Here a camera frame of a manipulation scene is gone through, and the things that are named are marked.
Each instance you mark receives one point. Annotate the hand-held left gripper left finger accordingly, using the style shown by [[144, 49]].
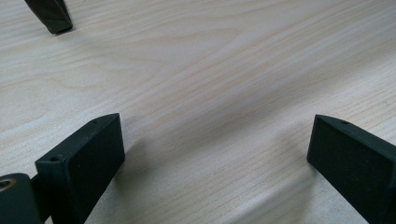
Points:
[[81, 165]]

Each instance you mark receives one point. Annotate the small black shelf table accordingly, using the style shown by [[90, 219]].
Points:
[[51, 14]]

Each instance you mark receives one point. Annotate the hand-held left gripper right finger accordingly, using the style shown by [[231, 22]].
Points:
[[355, 165]]

